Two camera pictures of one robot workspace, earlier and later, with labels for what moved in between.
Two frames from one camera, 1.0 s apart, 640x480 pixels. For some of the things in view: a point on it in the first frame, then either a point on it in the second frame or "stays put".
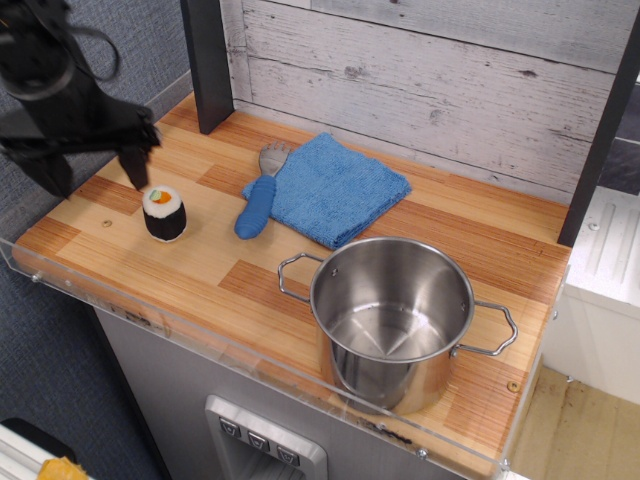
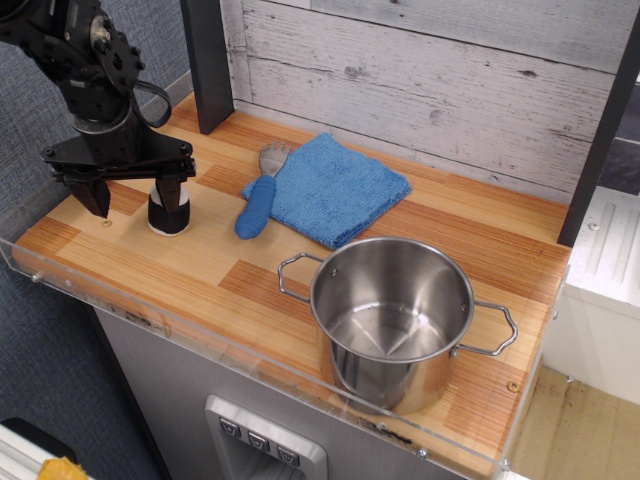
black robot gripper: (80, 119) to (114, 148)
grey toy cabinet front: (171, 381) stays put
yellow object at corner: (62, 468) stays put
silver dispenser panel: (248, 446) stays put
